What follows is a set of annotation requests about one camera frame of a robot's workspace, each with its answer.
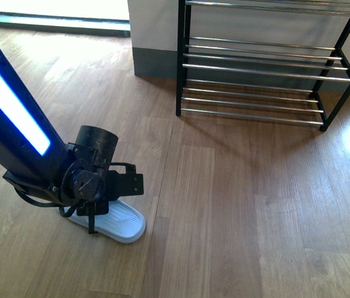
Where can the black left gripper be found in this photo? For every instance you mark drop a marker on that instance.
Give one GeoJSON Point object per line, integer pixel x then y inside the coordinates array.
{"type": "Point", "coordinates": [88, 186]}

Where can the light blue slide sandal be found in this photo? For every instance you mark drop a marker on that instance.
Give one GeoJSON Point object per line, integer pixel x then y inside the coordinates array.
{"type": "Point", "coordinates": [114, 219]}

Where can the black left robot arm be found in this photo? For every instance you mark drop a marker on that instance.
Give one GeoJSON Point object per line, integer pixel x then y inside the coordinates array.
{"type": "Point", "coordinates": [44, 170]}

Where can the black metal shoe rack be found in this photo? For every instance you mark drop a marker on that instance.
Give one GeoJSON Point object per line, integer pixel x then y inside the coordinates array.
{"type": "Point", "coordinates": [273, 61]}

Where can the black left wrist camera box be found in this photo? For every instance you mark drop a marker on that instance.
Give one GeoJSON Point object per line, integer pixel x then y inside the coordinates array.
{"type": "Point", "coordinates": [125, 181]}

